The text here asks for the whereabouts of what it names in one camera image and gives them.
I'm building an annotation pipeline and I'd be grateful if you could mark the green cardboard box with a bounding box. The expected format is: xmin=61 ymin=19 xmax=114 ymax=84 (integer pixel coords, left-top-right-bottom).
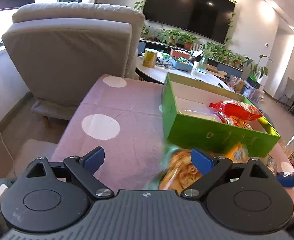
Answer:
xmin=162 ymin=73 xmax=280 ymax=157

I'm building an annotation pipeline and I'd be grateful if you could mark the white round coffee table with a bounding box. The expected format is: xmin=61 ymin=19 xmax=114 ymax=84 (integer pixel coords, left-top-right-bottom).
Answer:
xmin=135 ymin=56 xmax=230 ymax=91

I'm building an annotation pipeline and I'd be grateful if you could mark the red chip bag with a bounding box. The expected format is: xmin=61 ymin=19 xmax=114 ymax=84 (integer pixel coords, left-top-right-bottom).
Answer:
xmin=209 ymin=100 xmax=263 ymax=129

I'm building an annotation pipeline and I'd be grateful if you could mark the glass vase with plant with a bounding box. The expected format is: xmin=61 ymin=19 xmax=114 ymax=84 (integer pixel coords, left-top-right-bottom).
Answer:
xmin=197 ymin=42 xmax=216 ymax=73

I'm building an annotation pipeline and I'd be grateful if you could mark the beige sofa armchair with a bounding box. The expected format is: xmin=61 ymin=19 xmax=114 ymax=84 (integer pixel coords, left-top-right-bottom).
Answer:
xmin=2 ymin=2 xmax=145 ymax=120

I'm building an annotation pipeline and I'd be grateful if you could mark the yellow tin can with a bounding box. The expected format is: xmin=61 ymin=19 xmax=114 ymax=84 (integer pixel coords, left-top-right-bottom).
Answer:
xmin=142 ymin=48 xmax=158 ymax=68

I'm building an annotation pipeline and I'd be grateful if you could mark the blue snack tray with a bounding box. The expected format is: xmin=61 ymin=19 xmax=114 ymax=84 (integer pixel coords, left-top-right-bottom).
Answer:
xmin=171 ymin=56 xmax=193 ymax=72

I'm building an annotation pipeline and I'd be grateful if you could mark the dark tv cabinet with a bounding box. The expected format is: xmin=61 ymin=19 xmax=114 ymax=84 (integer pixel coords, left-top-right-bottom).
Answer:
xmin=138 ymin=38 xmax=244 ymax=75

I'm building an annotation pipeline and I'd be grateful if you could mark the pink polka dot tablecloth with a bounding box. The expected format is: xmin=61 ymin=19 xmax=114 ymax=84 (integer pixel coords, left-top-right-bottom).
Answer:
xmin=51 ymin=75 xmax=294 ymax=192

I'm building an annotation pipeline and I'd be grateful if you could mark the black wall television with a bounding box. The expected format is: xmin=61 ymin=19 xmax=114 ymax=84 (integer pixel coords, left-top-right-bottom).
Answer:
xmin=142 ymin=0 xmax=236 ymax=43

